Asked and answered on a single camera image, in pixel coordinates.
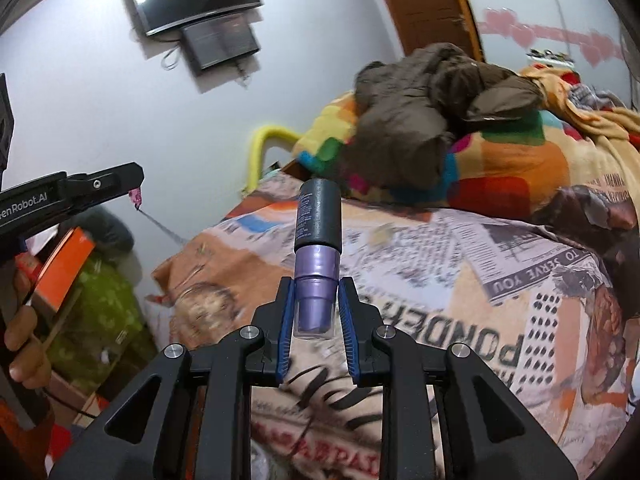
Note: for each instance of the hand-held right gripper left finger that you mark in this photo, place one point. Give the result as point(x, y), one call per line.
point(283, 332)

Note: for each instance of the person's left hand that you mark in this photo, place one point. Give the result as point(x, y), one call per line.
point(25, 330)

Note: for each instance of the yellow curved tube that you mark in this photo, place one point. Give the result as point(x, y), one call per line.
point(270, 132)

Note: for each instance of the dark grey cloth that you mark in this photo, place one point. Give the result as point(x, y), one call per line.
point(107, 232)

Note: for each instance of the small black wall screen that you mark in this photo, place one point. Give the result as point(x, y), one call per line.
point(220, 42)

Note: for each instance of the orange cardboard box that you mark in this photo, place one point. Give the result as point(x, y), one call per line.
point(60, 270)

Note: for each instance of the brown jacket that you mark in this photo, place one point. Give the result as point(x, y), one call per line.
point(410, 120)

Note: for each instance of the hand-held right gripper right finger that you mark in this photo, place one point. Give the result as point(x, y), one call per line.
point(350, 332)

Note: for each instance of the person's left forearm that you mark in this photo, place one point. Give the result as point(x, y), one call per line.
point(15, 430)

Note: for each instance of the colourful patchwork blanket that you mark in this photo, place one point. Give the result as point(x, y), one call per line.
point(500, 160)

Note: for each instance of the wooden door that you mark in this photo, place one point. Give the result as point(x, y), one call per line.
point(425, 5)

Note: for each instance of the green patterned bag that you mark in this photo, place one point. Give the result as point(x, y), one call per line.
point(100, 310)

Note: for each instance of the newspaper print blanket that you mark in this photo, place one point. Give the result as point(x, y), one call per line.
point(400, 260)

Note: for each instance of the purple spray bottle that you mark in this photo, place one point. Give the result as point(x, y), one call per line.
point(316, 270)

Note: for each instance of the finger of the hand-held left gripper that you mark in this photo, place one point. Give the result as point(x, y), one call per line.
point(105, 182)

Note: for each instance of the pink heart wall decals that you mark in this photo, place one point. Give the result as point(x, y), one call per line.
point(550, 32)

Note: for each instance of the small pink scrap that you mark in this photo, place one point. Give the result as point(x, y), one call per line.
point(135, 199)

